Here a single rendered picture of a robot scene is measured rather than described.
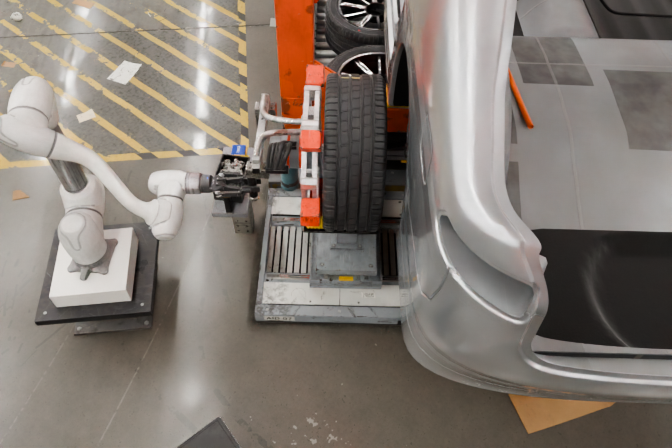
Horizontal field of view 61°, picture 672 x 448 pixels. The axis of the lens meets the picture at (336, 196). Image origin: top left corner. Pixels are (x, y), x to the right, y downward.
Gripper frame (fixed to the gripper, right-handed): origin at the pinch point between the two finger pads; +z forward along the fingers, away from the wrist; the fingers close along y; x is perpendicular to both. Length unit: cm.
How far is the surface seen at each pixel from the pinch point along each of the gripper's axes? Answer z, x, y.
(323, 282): 30, -68, 6
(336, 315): 36, -75, 20
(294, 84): 13, 0, -62
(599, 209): 134, 9, 15
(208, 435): -12, -49, 84
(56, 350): -97, -83, 38
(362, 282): 49, -67, 6
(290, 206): 10, -75, -46
